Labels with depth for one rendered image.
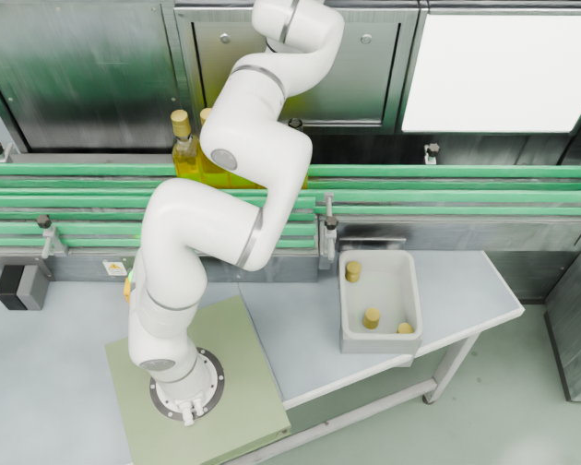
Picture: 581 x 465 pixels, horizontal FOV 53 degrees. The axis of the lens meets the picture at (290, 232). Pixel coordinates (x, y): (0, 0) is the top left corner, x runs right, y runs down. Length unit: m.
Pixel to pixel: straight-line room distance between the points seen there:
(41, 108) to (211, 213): 0.84
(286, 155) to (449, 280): 0.83
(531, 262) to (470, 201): 0.72
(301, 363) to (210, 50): 0.70
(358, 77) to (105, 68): 0.55
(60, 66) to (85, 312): 0.56
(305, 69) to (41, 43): 0.70
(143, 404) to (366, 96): 0.81
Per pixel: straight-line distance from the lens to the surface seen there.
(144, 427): 1.26
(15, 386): 1.44
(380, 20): 1.20
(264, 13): 0.92
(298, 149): 0.73
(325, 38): 0.91
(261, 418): 1.22
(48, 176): 1.50
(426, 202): 1.37
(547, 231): 1.51
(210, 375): 1.24
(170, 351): 0.97
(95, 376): 1.39
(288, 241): 1.29
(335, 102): 1.33
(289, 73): 0.83
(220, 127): 0.73
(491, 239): 1.50
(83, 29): 1.32
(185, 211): 0.74
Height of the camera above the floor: 1.98
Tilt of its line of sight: 56 degrees down
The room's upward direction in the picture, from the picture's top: straight up
